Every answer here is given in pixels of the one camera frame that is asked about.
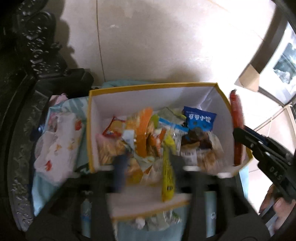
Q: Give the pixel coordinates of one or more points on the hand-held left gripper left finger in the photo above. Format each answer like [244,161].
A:
[120,171]

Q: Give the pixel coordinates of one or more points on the clear puffed snack packet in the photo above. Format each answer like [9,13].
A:
[208,160]

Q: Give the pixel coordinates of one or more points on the pink cloth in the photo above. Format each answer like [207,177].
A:
[59,100]

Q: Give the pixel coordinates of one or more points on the white floral tissue pack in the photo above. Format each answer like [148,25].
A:
[60,148]

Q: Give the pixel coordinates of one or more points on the brown cardboard piece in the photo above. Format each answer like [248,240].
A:
[248,77]

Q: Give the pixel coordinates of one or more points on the red sausage stick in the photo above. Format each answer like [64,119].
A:
[236,109]

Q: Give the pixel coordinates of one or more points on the dark carved wooden furniture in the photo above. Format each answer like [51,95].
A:
[20,92]

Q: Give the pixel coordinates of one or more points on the person's right hand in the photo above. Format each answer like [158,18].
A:
[278,208]

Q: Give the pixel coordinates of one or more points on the blue white small packet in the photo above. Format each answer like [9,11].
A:
[172,125]

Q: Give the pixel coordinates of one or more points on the orange cake packet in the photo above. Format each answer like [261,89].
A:
[142,129]

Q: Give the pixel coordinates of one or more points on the framed ink painting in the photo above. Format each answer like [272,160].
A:
[284,60]

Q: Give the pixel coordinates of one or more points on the pale green snack packet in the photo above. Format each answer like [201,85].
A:
[168,113]

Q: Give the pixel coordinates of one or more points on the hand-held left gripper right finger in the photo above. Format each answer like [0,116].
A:
[180,171]

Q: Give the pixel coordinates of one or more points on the blue cookie packet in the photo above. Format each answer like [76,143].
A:
[200,119]

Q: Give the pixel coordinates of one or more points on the light blue printed blanket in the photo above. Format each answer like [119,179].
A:
[46,192]

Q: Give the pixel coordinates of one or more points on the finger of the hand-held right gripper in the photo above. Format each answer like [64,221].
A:
[246,140]
[259,136]

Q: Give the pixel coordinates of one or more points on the small red orange packet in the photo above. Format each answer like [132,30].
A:
[114,127]

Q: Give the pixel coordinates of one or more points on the yellow cardboard box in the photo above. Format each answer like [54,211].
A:
[138,97]

